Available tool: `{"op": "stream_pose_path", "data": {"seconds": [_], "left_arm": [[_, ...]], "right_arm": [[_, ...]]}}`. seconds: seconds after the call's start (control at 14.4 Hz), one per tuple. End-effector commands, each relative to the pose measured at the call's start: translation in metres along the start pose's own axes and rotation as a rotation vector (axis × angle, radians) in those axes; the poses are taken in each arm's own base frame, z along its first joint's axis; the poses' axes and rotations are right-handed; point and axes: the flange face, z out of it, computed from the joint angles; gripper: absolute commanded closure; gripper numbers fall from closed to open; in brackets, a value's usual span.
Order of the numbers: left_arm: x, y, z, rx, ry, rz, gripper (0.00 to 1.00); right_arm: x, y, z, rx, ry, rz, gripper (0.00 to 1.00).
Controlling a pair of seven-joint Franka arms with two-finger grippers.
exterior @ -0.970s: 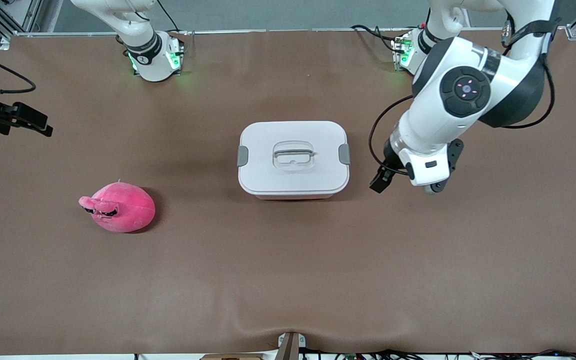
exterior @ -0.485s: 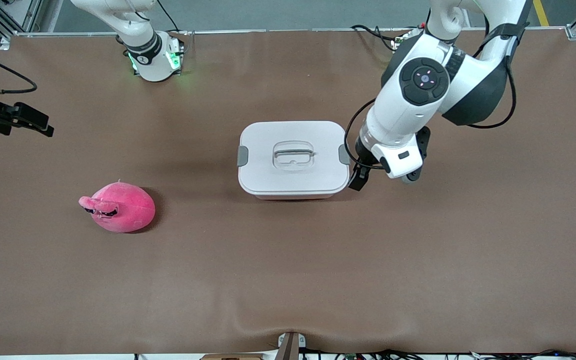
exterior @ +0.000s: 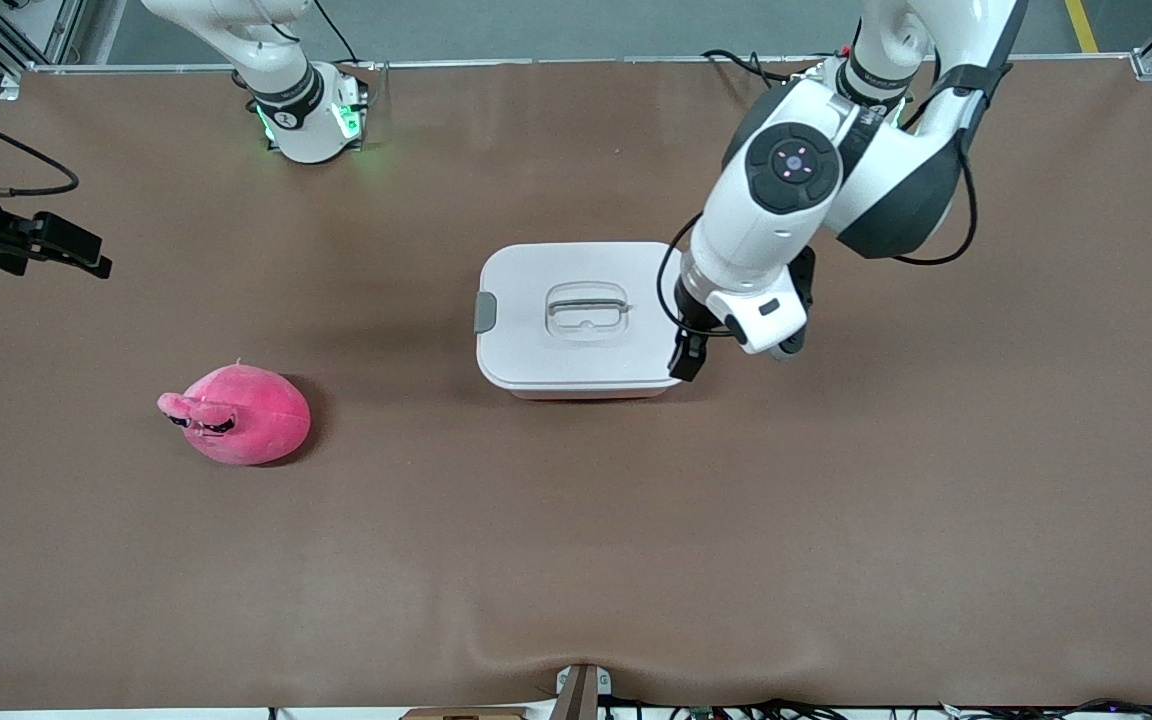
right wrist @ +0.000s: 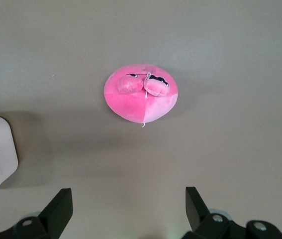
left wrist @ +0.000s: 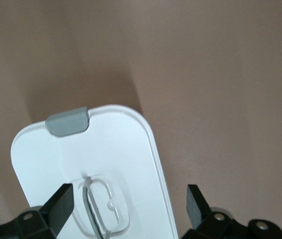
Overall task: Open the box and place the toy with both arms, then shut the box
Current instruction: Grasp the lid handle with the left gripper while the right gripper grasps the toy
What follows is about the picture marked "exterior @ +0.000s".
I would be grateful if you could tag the grey bracket with brown bar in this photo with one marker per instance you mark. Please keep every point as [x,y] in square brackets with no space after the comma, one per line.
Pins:
[581,690]

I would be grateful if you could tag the brown table mat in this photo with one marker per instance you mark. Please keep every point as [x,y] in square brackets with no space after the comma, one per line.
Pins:
[576,560]

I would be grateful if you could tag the white box lid grey latches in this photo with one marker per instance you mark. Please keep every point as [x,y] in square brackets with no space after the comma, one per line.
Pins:
[566,340]

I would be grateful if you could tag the aluminium frame struts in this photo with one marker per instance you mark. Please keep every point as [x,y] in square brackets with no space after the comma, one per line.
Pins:
[16,35]

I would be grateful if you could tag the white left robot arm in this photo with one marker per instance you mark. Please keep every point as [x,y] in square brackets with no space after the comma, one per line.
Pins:
[786,200]

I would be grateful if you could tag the pink translucent plastic box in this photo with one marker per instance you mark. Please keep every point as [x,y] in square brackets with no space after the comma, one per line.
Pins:
[586,395]

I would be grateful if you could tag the pink plush toy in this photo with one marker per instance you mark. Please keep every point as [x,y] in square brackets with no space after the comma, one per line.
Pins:
[256,415]

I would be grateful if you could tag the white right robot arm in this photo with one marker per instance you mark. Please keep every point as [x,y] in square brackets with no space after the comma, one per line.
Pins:
[301,120]

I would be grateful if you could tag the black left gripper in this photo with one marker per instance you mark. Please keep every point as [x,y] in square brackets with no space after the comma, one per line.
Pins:
[693,312]

